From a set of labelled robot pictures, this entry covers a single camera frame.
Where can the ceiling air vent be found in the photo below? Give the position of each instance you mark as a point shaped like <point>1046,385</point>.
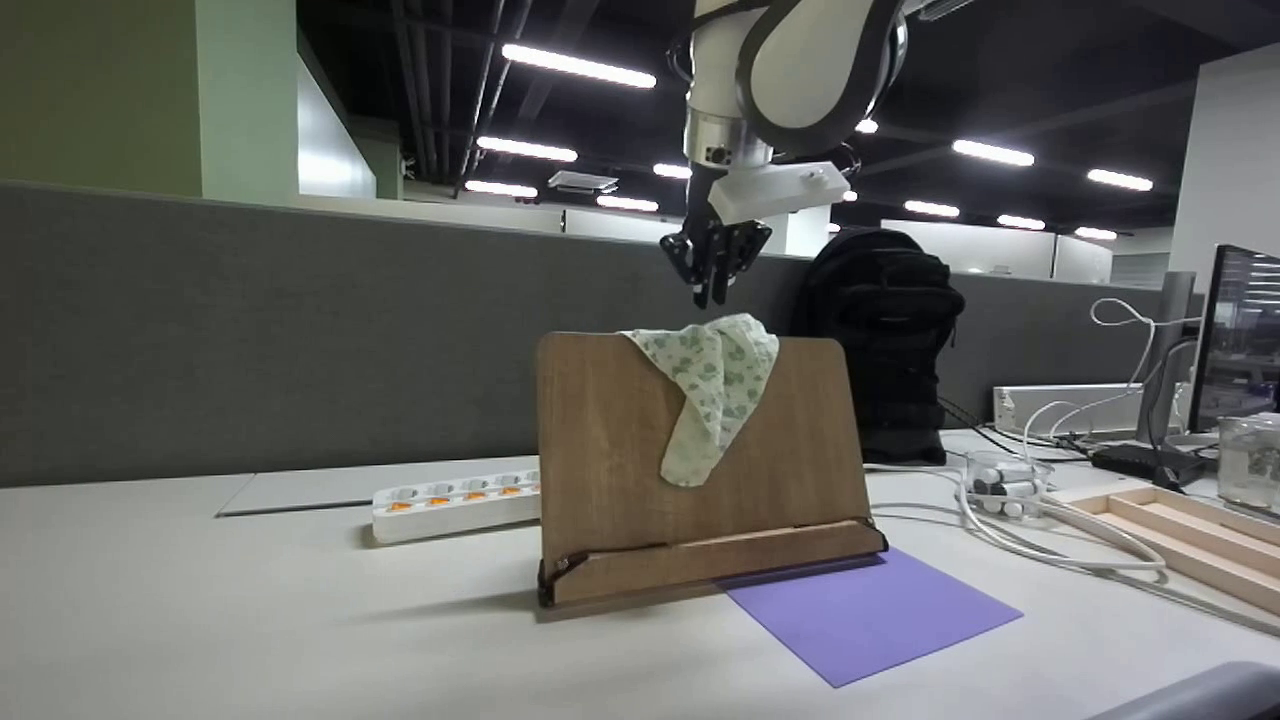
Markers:
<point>944,8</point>

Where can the purple paper sheet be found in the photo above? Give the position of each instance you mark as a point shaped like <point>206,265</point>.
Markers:
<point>875,617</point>

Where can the black computer monitor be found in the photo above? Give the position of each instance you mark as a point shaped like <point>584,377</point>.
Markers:
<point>1240,343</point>

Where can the white building pillar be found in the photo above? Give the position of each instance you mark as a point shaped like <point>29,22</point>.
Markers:
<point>804,233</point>

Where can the white green floral cloth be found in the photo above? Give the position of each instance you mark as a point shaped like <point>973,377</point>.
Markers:
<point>714,381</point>

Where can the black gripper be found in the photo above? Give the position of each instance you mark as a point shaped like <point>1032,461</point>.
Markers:
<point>731,243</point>

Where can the grey fabric desk partition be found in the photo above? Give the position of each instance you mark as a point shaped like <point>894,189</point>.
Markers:
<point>267,344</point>

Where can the white plug adapter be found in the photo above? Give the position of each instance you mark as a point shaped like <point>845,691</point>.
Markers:
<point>1004,486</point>

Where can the white rectangular box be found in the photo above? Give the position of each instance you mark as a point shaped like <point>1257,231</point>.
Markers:
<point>1063,404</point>

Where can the grey monitor stand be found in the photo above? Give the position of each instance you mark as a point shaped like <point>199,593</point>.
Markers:
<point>1172,372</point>

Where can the wooden book stand board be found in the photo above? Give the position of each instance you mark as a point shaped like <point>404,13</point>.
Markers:
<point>801,467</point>

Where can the white power strip orange switches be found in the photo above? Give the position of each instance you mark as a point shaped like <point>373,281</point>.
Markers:
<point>454,509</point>

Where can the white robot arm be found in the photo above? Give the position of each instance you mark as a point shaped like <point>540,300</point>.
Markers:
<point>801,73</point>

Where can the clear plastic container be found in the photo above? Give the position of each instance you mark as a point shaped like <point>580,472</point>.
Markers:
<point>1254,467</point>

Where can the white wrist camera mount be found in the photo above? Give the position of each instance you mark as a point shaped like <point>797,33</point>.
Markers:
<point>780,194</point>

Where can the light wooden tray frame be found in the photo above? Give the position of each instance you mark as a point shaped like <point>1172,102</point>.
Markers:
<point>1202,546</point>

